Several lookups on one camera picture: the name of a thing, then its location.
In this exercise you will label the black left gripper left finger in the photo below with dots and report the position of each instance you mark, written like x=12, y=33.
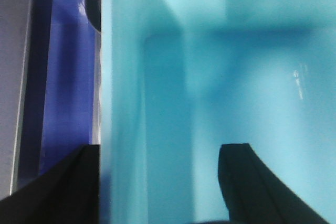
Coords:
x=67, y=193

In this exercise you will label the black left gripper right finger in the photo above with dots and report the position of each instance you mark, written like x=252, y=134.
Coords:
x=254, y=194

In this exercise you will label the light blue plastic bin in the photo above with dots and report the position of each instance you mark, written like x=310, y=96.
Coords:
x=182, y=77

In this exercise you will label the dark blue upper bin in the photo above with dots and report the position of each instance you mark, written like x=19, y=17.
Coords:
x=58, y=105

